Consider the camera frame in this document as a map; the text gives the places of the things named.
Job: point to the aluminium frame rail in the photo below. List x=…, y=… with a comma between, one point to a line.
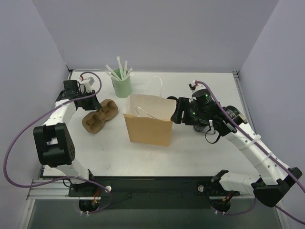
x=47, y=188

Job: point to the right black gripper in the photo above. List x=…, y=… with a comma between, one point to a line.
x=183, y=111

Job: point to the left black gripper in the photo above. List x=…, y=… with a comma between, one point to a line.
x=88, y=103

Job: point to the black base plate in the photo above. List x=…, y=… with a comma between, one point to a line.
x=151, y=193

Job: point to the green straw holder cup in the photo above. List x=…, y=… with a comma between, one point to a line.
x=123, y=88

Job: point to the brown cardboard cup carrier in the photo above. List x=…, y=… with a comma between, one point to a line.
x=94, y=121

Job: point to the brown paper bag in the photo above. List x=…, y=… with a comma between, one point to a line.
x=148, y=118

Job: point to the black coffee cup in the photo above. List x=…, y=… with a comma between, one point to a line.
x=199, y=128

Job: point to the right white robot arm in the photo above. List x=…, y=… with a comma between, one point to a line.
x=275, y=178

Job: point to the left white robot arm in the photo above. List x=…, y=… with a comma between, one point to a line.
x=53, y=141

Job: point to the stack of black lids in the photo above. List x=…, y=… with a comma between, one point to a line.
x=170, y=97

